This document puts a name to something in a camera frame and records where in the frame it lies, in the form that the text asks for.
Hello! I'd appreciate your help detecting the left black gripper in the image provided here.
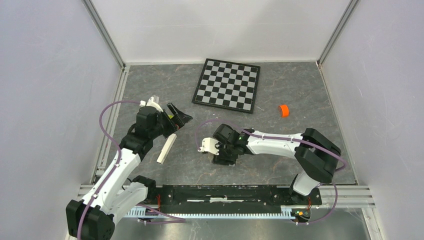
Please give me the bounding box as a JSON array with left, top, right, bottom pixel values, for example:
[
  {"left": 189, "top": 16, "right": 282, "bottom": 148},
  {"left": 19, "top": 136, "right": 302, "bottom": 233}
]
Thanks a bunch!
[{"left": 149, "top": 102, "right": 192, "bottom": 139}]

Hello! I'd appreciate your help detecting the white rectangular bar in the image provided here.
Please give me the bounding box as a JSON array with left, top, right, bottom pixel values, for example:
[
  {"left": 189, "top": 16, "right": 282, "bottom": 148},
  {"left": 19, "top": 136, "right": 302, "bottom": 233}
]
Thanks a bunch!
[{"left": 156, "top": 133, "right": 177, "bottom": 165}]

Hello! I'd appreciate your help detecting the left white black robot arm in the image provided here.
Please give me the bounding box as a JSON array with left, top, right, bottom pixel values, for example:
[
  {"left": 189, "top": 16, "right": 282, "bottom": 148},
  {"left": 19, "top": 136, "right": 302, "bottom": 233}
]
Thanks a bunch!
[{"left": 65, "top": 101, "right": 193, "bottom": 240}]

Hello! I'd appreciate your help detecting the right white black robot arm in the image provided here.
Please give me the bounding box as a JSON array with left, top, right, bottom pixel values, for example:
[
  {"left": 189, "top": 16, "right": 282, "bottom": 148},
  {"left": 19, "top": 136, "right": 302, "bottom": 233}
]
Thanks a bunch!
[{"left": 199, "top": 124, "right": 341, "bottom": 204}]

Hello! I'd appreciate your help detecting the black white chessboard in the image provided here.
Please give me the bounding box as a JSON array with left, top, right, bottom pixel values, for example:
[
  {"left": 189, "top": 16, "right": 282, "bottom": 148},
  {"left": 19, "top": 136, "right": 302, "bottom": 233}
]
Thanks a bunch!
[{"left": 191, "top": 58, "right": 261, "bottom": 114}]

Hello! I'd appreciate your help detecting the orange tape roll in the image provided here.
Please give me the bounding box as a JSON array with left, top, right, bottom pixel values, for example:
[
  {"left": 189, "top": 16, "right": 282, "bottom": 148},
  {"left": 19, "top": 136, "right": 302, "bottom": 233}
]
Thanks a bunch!
[{"left": 278, "top": 104, "right": 290, "bottom": 118}]

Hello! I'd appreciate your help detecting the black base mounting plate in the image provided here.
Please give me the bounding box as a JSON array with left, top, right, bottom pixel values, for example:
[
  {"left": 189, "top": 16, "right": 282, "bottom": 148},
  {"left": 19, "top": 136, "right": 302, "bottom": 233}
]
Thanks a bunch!
[{"left": 141, "top": 184, "right": 322, "bottom": 214}]

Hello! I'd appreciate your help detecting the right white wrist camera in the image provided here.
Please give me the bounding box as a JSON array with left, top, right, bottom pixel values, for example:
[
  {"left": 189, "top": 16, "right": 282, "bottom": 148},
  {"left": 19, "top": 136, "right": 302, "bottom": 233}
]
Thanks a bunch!
[{"left": 197, "top": 137, "right": 220, "bottom": 156}]

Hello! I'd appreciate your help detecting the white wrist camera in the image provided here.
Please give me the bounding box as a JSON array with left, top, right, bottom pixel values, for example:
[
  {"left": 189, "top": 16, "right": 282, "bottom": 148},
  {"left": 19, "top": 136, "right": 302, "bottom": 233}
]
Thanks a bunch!
[
  {"left": 139, "top": 95, "right": 164, "bottom": 114},
  {"left": 197, "top": 137, "right": 220, "bottom": 156}
]

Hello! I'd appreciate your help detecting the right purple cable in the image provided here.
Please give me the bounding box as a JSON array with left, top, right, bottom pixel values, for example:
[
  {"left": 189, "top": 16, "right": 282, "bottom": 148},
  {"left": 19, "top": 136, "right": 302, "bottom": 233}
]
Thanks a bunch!
[{"left": 194, "top": 119, "right": 349, "bottom": 173}]

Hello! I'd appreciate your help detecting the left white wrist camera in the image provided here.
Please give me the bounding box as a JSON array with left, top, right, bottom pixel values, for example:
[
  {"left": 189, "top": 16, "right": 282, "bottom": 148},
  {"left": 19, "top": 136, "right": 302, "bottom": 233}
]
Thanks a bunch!
[{"left": 139, "top": 95, "right": 164, "bottom": 114}]

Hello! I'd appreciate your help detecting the aluminium frame rail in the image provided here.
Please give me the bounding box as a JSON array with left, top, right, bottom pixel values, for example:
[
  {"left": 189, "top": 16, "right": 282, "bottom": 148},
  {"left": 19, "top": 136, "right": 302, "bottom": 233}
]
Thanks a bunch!
[{"left": 318, "top": 185, "right": 376, "bottom": 209}]

